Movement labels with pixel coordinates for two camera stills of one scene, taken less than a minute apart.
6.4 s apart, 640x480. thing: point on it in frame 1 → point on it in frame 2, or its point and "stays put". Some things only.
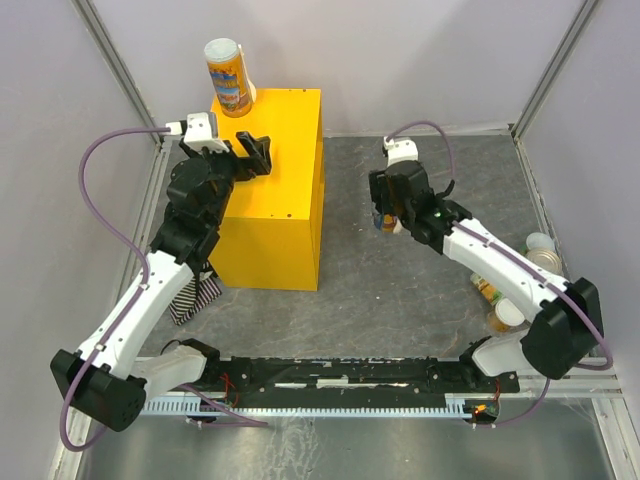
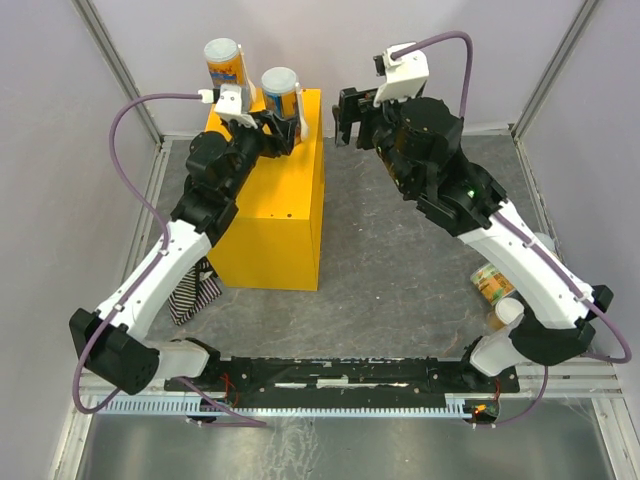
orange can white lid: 504,315 stays put
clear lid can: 539,243 stays put
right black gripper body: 378,186 → 378,124
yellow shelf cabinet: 271,231 stays put
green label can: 493,294 stays put
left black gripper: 257,163 → 280,142
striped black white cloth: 195,295 stays put
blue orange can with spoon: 388,224 → 282,95
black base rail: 269,381 stays put
